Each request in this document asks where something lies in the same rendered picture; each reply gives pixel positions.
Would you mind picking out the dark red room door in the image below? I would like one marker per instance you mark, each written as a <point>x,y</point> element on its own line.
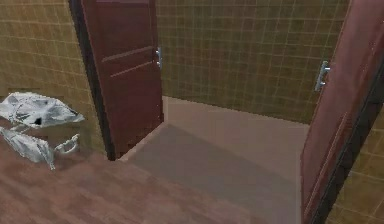
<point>130,83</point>
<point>343,110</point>

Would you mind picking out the white crumpled bin bag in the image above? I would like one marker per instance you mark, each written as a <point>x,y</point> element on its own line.
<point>31,115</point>

